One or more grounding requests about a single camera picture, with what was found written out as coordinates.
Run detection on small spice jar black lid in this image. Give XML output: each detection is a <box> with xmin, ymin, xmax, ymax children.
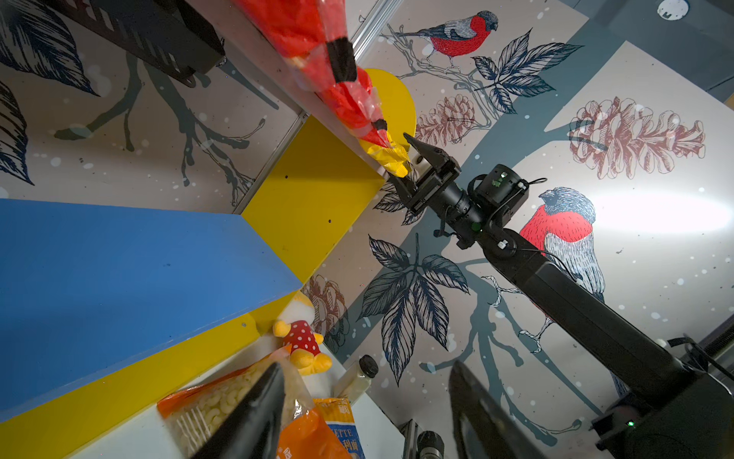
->
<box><xmin>334</xmin><ymin>355</ymin><xmax>380</xmax><ymax>404</ymax></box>

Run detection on yellow shelf pink blue boards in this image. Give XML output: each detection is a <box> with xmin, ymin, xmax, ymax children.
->
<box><xmin>0</xmin><ymin>0</ymin><xmax>418</xmax><ymax>459</ymax></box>

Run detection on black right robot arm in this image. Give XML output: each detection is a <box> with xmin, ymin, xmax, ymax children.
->
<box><xmin>393</xmin><ymin>139</ymin><xmax>733</xmax><ymax>458</ymax></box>

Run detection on glass jar black lid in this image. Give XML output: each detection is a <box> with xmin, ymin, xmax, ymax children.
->
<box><xmin>399</xmin><ymin>419</ymin><xmax>445</xmax><ymax>459</ymax></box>

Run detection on blue macaroni pasta bag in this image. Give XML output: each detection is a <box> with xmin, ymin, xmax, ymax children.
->
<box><xmin>315</xmin><ymin>398</ymin><xmax>366</xmax><ymax>459</ymax></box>

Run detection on orange Pastatime pasta bag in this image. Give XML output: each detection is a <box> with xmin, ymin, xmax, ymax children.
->
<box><xmin>157</xmin><ymin>347</ymin><xmax>351</xmax><ymax>458</ymax></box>

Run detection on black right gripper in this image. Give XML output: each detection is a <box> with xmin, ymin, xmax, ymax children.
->
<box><xmin>388</xmin><ymin>133</ymin><xmax>487</xmax><ymax>230</ymax></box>

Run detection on yellow red plush toy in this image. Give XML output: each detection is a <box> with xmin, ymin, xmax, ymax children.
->
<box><xmin>271</xmin><ymin>291</ymin><xmax>333</xmax><ymax>376</ymax></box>

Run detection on yellow Pastatime pack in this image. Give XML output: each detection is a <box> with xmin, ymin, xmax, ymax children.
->
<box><xmin>359</xmin><ymin>131</ymin><xmax>412</xmax><ymax>178</ymax></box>

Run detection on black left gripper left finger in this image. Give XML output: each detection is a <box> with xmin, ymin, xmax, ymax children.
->
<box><xmin>192</xmin><ymin>363</ymin><xmax>285</xmax><ymax>459</ymax></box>

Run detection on red spaghetti pack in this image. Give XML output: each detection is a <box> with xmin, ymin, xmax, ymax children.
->
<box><xmin>317</xmin><ymin>67</ymin><xmax>391</xmax><ymax>148</ymax></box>
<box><xmin>234</xmin><ymin>0</ymin><xmax>359</xmax><ymax>93</ymax></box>

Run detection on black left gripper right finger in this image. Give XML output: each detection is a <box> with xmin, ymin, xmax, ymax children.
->
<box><xmin>449</xmin><ymin>361</ymin><xmax>545</xmax><ymax>459</ymax></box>

